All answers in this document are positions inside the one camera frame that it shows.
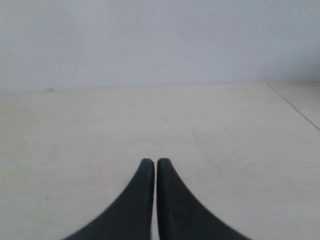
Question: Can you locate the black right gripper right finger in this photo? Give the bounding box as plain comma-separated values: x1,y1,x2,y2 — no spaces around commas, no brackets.
156,158,247,240

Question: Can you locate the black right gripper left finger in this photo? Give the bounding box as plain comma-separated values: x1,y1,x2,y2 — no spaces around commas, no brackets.
65,158,155,240

